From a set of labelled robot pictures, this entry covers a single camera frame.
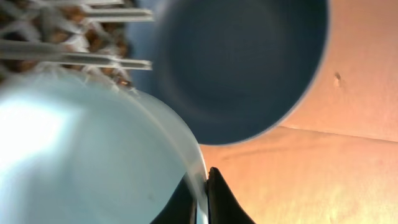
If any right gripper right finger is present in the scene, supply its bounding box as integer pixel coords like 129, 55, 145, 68
206, 167, 255, 224

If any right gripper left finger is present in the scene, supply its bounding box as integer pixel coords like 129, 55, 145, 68
150, 177, 197, 224

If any light blue bowl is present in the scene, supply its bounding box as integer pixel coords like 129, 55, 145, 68
1, 72, 209, 223

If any dark blue plate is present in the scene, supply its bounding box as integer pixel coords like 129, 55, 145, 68
126, 0, 330, 146

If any grey dishwasher rack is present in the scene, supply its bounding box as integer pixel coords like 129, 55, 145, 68
1, 0, 154, 89

